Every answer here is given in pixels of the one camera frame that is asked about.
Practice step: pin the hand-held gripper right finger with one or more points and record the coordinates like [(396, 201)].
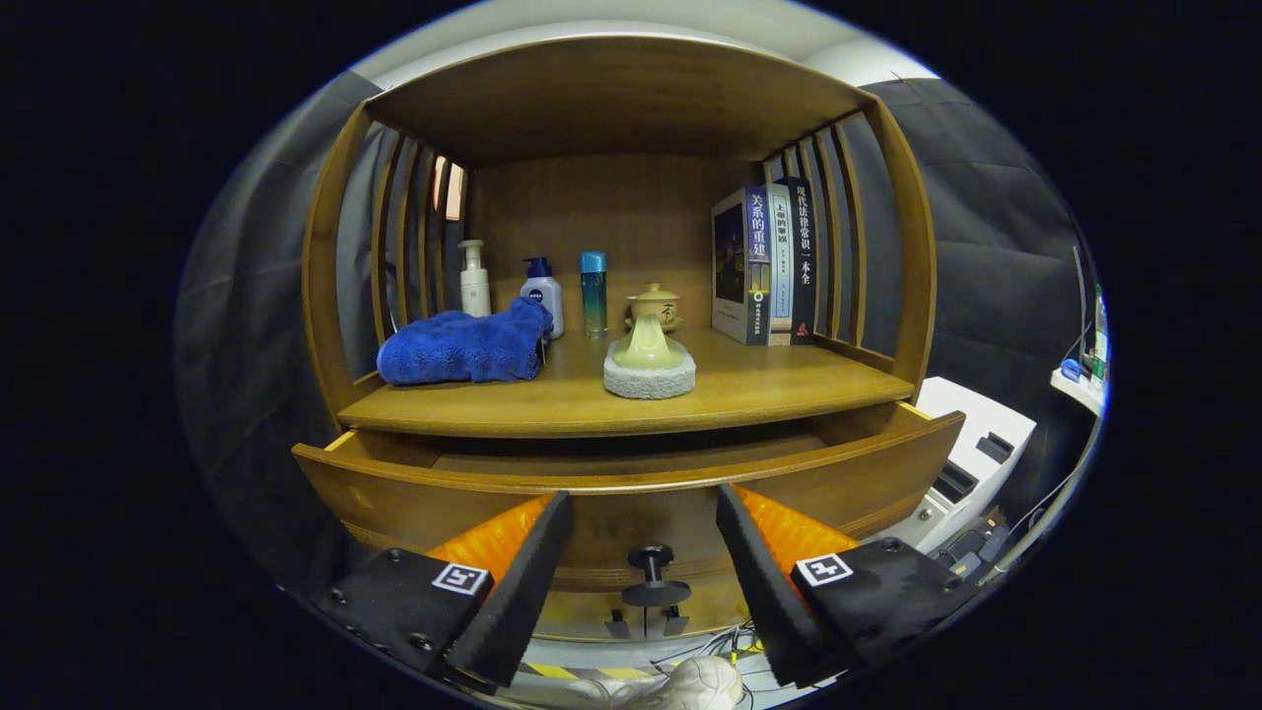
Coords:
[(769, 592)]

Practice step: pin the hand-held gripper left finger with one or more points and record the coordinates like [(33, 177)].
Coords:
[(523, 592)]

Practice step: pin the wooden drawer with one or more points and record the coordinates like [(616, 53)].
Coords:
[(631, 513)]

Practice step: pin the wooden cabinet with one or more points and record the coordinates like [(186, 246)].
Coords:
[(611, 207)]

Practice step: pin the black computer case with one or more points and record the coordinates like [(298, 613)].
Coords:
[(971, 544)]

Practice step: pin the blue towel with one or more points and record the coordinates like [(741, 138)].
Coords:
[(463, 345)]

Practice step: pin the white lotion bottle blue cap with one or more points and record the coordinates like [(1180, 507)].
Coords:
[(544, 296)]

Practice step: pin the teal clear bottle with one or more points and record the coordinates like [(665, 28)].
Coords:
[(594, 296)]

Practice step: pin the yellow lidded teacup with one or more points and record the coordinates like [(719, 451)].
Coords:
[(668, 304)]

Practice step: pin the white pump bottle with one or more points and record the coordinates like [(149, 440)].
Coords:
[(474, 286)]

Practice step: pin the white spine book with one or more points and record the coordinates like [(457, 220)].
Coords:
[(780, 256)]

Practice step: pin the black spine book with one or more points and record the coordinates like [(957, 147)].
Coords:
[(804, 256)]

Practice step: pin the grey book blue spine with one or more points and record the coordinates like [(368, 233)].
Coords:
[(730, 256)]

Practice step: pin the small blue item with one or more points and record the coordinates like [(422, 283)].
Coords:
[(1071, 370)]

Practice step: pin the white wall shelf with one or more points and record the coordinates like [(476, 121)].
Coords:
[(1080, 390)]

